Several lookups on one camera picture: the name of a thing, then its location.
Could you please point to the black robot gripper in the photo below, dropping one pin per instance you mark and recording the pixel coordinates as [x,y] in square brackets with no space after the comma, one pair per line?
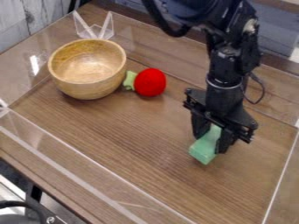
[218,106]

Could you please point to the green rectangular block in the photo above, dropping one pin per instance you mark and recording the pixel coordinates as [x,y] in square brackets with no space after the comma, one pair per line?
[202,150]

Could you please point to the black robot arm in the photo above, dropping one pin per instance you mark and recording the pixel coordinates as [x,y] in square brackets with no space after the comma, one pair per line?
[230,24]

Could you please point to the light wooden bowl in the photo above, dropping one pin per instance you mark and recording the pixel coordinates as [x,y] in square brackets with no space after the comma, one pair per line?
[88,68]

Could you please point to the red knitted strawberry toy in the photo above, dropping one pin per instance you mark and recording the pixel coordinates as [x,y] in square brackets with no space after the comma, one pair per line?
[148,83]

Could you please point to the clear acrylic corner bracket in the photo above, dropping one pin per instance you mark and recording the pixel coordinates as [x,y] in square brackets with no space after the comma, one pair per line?
[93,31]

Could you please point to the black table frame bracket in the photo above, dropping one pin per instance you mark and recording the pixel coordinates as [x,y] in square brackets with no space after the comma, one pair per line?
[51,212]

